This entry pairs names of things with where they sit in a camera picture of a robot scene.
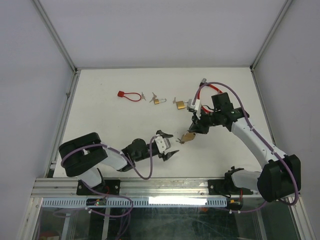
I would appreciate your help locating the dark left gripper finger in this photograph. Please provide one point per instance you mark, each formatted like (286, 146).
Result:
(163, 134)
(166, 156)

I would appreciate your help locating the small brass long-shackle padlock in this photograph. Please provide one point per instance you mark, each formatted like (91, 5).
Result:
(155, 100)

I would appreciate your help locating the left aluminium frame post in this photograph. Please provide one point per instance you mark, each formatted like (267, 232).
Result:
(54, 34)

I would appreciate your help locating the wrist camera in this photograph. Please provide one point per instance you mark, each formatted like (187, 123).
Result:
(162, 144)
(194, 106)

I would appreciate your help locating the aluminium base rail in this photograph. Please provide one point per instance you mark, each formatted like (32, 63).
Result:
(67, 187)

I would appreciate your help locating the black mounting plate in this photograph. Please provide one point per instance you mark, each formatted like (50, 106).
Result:
(108, 186)
(218, 187)

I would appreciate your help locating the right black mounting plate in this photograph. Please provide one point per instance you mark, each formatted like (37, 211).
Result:
(218, 187)

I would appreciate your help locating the medium brass padlock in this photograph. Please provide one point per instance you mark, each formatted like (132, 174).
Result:
(181, 104)

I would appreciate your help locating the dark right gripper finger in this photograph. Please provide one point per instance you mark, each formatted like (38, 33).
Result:
(203, 130)
(194, 127)

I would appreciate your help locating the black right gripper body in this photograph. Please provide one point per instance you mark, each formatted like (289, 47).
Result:
(211, 116)

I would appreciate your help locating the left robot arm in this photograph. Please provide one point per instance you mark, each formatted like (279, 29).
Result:
(81, 156)

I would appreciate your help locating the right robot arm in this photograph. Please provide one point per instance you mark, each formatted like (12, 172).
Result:
(280, 173)

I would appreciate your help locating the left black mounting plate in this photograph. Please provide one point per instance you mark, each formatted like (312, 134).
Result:
(108, 186)

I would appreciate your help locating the red thin-cable padlock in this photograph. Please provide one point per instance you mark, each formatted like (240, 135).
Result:
(131, 96)

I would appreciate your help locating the thick red cable lock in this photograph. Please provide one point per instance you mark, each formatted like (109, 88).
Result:
(205, 107)

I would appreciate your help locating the white slotted cable duct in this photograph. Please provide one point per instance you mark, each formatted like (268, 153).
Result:
(138, 202)

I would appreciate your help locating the right aluminium frame post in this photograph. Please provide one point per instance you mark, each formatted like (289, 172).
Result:
(272, 31)

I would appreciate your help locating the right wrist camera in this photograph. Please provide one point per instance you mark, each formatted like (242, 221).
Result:
(194, 106)

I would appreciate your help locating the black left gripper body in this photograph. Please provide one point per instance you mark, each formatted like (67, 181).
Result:
(148, 150)

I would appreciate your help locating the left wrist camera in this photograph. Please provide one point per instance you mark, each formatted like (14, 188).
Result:
(162, 144)

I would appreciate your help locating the large brass padlock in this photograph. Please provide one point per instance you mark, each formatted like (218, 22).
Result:
(186, 137)

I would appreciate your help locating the aluminium frame post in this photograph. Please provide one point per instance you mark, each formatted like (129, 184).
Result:
(54, 34)
(272, 31)

